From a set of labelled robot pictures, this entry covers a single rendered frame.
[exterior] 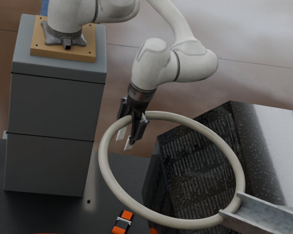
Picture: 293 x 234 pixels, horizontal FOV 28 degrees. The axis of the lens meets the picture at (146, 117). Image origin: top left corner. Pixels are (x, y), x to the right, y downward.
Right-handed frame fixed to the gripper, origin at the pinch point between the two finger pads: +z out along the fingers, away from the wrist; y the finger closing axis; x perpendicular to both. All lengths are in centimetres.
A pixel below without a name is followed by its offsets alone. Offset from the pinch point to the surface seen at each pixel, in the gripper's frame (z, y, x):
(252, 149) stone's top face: -0.5, 24.3, 42.1
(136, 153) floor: 92, -53, 74
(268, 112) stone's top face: 0, 11, 65
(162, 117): -10.0, 4.1, 10.1
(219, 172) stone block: 7.5, 23.2, 29.2
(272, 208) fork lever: -15, 54, 13
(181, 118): -10.9, 7.6, 15.8
